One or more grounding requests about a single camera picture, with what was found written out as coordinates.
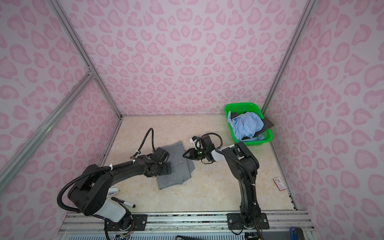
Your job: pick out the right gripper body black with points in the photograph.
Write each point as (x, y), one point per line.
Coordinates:
(198, 154)

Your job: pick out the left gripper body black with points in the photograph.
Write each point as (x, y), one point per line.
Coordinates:
(164, 169)

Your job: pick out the grey long sleeve shirt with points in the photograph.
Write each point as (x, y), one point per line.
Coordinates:
(181, 168)

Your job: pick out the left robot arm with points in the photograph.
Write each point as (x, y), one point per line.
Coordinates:
(88, 193)

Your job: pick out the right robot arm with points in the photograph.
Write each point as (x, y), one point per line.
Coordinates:
(243, 166)

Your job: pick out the black marker pen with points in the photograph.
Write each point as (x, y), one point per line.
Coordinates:
(125, 203)

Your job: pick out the light blue shirt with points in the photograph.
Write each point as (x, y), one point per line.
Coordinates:
(244, 124)

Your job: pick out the black shirt in basket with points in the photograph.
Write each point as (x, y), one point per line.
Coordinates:
(267, 123)

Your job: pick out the red white label card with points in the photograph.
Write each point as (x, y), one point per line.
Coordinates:
(279, 183)

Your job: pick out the blue tool at edge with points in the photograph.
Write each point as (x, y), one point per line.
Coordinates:
(296, 233)

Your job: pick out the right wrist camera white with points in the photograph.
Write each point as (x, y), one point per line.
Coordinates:
(196, 142)

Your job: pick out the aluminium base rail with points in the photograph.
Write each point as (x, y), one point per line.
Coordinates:
(274, 222)

